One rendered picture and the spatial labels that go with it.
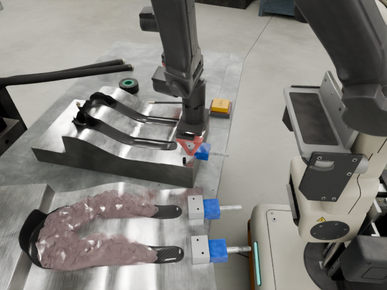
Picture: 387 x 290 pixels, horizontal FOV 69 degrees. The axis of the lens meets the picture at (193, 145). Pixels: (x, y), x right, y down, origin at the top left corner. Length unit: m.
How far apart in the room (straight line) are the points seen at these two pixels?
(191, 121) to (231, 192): 1.18
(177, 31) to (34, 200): 0.50
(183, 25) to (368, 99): 0.27
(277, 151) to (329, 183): 1.46
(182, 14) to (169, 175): 0.48
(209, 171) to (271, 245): 0.60
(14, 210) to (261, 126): 1.90
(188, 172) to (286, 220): 0.77
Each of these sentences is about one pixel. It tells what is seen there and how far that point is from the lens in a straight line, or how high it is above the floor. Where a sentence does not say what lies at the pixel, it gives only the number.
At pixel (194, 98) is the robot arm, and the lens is 0.66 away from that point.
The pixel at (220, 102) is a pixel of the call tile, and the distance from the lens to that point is 1.08.
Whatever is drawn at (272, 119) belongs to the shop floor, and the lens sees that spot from 2.42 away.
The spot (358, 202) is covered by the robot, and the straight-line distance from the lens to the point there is 0.83.
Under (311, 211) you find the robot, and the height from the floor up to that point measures 0.80.
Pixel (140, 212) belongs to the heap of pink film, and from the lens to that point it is 0.69.
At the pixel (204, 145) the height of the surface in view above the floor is 0.90.
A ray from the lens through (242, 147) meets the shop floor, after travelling 2.12.
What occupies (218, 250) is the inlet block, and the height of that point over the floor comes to 0.87.
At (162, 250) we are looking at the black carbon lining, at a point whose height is 0.85.
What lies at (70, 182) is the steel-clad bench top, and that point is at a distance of 0.91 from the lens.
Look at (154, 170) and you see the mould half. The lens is 0.81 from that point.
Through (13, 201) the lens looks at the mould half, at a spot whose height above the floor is 0.91.
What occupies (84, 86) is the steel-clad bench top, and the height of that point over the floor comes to 0.80.
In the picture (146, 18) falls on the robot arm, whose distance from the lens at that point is 0.95.
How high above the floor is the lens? 1.45
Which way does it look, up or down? 44 degrees down
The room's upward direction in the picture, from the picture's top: straight up
